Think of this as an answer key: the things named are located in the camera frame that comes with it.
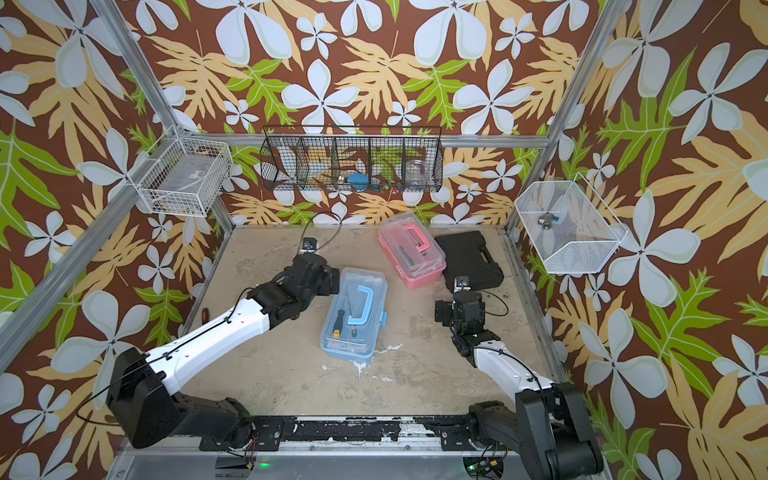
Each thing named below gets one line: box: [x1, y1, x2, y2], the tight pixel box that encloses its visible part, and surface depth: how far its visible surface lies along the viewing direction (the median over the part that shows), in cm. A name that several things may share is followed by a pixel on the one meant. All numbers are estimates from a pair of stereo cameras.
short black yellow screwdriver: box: [332, 309, 345, 339], surface depth 86 cm
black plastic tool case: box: [435, 230, 504, 293], surface depth 106 cm
